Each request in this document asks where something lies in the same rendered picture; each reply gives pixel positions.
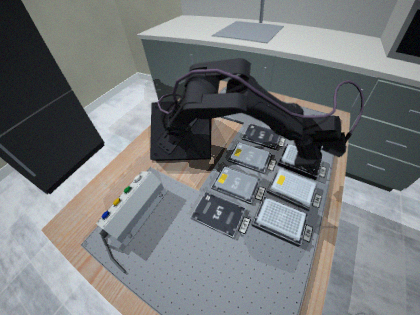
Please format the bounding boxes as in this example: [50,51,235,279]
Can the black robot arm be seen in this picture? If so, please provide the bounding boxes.
[157,58,347,160]

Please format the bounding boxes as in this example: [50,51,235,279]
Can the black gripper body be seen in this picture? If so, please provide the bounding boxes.
[294,138,322,170]

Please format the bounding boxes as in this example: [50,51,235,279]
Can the white button panel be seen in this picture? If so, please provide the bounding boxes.
[96,171,168,273]

